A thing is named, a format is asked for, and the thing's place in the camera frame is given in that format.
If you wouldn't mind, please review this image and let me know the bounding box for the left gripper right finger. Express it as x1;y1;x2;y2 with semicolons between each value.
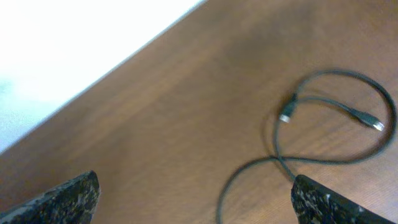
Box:
291;175;394;224

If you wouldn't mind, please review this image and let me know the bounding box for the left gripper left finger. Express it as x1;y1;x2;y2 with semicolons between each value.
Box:
1;170;100;224

